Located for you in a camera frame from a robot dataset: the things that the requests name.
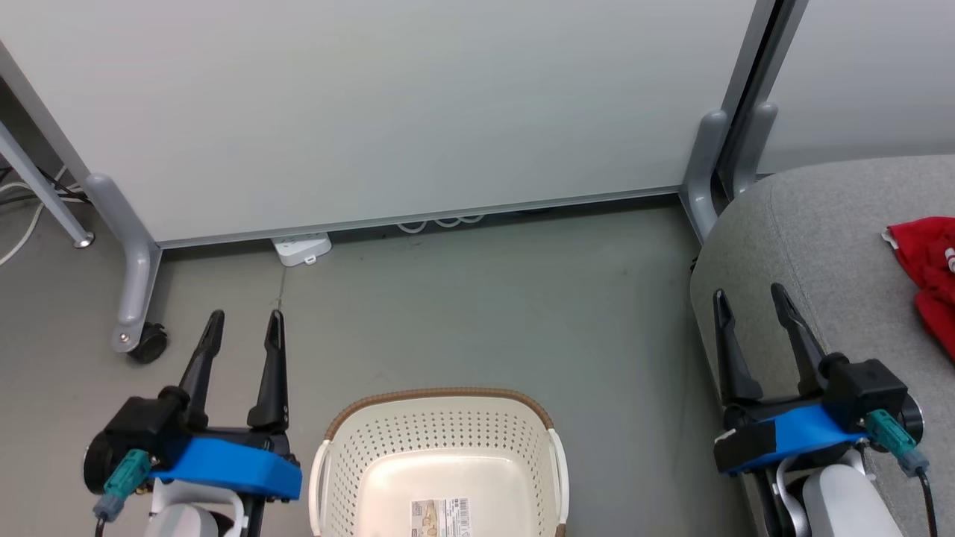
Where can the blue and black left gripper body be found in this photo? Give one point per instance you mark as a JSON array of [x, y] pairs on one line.
[[224, 466]]

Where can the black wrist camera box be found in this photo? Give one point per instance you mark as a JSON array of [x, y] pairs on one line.
[[865, 388], [142, 425]]

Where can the narrow white partition panel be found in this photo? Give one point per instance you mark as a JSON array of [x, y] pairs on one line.
[[858, 74]]

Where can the grey partition leg with caster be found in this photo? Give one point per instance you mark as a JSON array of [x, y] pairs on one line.
[[134, 261]]

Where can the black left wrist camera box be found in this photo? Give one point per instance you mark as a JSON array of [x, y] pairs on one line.
[[142, 425]]

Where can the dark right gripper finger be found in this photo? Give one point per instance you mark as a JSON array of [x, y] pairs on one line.
[[806, 358], [735, 365]]

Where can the cream perforated laundry basket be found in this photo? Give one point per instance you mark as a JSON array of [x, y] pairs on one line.
[[448, 440]]

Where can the grey metal desk leg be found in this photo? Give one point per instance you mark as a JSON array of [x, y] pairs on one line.
[[41, 186]]

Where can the white power strip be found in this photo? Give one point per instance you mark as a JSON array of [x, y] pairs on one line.
[[302, 248]]

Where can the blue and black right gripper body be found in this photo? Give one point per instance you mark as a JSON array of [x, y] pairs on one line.
[[806, 432]]

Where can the wide white partition panel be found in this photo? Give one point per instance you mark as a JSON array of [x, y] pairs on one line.
[[373, 97]]

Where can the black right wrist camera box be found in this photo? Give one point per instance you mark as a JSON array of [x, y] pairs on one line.
[[865, 388]]

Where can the red and white basketball jersey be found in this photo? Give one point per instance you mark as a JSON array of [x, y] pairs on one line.
[[929, 261]]

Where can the grey fabric sofa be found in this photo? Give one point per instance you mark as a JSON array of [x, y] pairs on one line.
[[821, 261]]

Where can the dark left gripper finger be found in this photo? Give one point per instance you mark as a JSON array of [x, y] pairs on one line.
[[274, 380], [200, 373]]

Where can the black caster wheel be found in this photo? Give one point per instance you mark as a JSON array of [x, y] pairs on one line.
[[151, 344]]

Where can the printed paper basket label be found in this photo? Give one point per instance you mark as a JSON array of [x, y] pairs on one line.
[[440, 517]]

